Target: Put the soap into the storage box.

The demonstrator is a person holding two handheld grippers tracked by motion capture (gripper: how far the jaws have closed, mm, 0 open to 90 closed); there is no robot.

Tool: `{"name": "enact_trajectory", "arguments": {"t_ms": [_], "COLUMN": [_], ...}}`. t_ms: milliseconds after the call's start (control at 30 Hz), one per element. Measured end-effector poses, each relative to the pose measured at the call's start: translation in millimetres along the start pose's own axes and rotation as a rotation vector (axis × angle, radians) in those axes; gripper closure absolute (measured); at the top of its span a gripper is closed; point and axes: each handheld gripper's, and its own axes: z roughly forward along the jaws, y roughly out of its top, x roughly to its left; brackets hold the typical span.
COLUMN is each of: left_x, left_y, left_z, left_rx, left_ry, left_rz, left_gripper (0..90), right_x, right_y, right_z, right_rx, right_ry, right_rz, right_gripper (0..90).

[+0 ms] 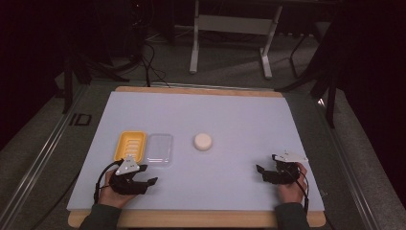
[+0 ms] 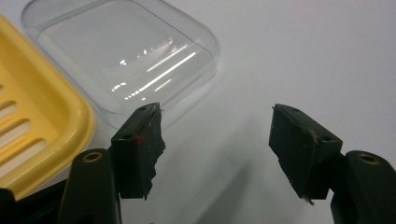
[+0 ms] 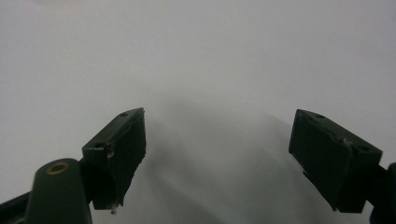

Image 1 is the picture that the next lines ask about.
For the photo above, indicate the person's left hand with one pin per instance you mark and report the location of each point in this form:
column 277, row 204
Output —
column 112, row 195

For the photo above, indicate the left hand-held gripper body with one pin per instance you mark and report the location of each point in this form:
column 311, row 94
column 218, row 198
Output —
column 127, row 183

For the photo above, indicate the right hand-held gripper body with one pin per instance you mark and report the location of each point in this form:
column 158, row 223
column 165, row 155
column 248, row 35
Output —
column 282, row 172

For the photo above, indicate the person's right hand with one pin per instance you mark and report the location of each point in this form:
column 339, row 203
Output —
column 290, row 191

